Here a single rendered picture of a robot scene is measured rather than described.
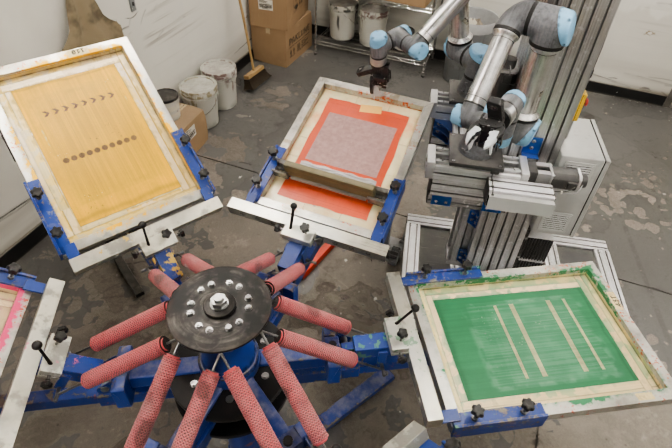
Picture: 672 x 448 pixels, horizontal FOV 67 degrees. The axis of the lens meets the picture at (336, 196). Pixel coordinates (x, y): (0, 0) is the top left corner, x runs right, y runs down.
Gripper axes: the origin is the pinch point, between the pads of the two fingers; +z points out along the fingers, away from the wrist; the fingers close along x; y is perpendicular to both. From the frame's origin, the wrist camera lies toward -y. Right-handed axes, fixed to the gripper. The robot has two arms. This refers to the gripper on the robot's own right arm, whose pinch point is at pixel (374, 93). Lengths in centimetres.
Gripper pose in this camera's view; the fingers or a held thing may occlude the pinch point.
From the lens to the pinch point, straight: 252.8
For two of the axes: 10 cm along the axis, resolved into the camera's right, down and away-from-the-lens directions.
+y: 9.3, 2.7, -2.6
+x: 3.7, -7.9, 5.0
